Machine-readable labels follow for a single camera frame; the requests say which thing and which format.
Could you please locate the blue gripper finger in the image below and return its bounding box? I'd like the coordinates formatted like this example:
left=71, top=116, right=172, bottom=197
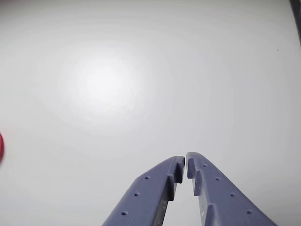
left=186, top=152, right=279, bottom=226
left=101, top=155, right=186, bottom=226

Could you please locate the red ball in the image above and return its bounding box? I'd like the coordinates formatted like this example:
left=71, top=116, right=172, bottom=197
left=0, top=133, right=5, bottom=163

